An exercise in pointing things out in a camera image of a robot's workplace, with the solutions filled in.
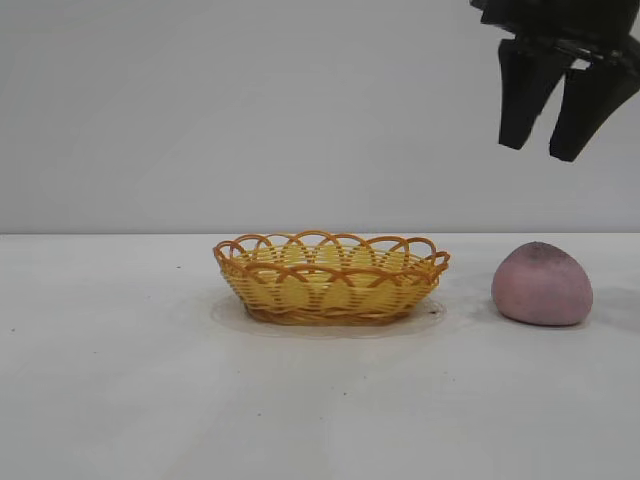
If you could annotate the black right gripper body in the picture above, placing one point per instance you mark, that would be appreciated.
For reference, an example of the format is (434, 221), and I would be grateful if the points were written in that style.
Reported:
(560, 20)

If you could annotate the yellow woven plastic basket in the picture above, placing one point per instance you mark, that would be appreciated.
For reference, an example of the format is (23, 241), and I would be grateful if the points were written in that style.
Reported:
(330, 295)

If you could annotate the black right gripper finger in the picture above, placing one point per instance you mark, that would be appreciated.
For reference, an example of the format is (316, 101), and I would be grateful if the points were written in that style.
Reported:
(525, 95)
(585, 120)

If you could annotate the pink round stone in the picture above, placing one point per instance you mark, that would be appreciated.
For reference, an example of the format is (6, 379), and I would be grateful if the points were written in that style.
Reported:
(542, 285)

